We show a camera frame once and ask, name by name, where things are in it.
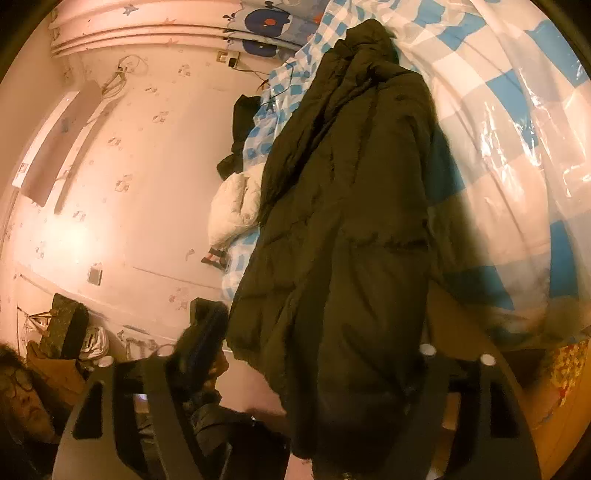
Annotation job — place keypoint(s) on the wall mounted air conditioner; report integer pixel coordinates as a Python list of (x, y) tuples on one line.
[(49, 147)]

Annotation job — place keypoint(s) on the person left hand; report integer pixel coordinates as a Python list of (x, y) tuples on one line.
[(244, 389)]

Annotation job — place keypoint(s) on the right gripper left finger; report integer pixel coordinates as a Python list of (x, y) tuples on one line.
[(101, 439)]

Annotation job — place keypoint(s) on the whale print curtain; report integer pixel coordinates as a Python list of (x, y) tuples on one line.
[(272, 29)]

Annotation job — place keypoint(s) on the black garment by wall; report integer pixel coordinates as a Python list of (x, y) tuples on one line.
[(242, 123)]

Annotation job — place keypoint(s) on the white wall power socket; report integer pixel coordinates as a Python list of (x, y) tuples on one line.
[(228, 58)]

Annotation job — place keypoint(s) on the black puffer jacket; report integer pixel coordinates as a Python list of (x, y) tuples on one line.
[(332, 304)]

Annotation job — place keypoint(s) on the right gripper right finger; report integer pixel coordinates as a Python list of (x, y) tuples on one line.
[(492, 439)]

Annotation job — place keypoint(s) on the person head with glasses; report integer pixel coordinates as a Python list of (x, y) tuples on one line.
[(31, 427)]

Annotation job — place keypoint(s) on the blue white checkered bed cover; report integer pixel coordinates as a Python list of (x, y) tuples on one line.
[(509, 183)]

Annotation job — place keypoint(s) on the dark patterned handbag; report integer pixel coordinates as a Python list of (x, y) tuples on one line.
[(66, 330)]

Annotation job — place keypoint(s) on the white quilted jacket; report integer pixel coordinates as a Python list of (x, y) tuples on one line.
[(235, 207)]

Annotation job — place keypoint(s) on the striped pillow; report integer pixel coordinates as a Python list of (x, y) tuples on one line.
[(217, 258)]

